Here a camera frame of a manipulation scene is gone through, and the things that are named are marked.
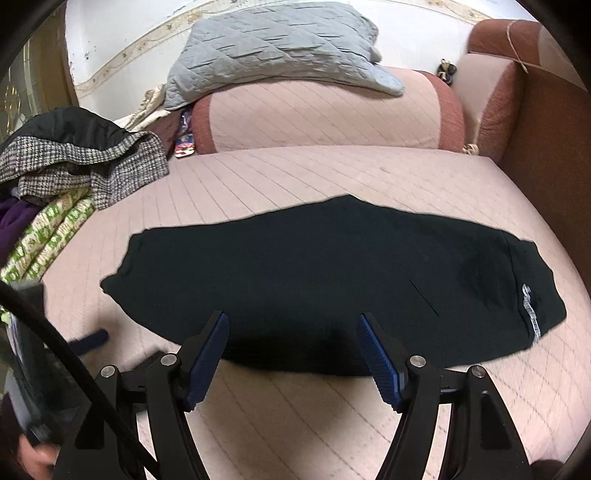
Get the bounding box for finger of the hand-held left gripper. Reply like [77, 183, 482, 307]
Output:
[68, 329, 110, 357]

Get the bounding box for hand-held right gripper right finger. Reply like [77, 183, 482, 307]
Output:
[355, 312, 533, 480]

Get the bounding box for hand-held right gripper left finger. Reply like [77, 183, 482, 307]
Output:
[55, 311, 230, 480]

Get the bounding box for black pants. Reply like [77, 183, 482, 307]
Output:
[100, 195, 568, 377]

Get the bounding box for person's left hand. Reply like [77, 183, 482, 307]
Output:
[16, 434, 61, 480]

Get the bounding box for green patterned cloth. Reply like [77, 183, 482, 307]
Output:
[0, 187, 99, 324]

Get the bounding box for purple cloth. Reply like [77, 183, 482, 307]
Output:
[0, 196, 45, 269]

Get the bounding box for houndstooth coat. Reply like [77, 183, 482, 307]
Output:
[0, 131, 170, 211]

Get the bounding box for pink quilted bed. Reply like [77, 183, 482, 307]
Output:
[0, 147, 583, 480]

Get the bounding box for colourful packet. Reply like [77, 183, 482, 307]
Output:
[174, 111, 197, 160]

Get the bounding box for black jacket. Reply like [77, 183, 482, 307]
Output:
[9, 107, 139, 158]

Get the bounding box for beige cloth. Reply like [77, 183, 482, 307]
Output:
[113, 84, 185, 136]

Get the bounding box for pink and brown rolled quilt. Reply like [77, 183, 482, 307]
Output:
[190, 66, 466, 155]

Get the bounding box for pink and brown cushion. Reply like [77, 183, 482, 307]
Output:
[455, 52, 527, 158]

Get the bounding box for small dark toy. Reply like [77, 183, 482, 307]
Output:
[436, 58, 458, 86]

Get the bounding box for grey quilted pillow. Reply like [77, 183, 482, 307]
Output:
[164, 1, 406, 112]

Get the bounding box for black cable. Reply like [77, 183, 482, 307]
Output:
[0, 279, 160, 474]

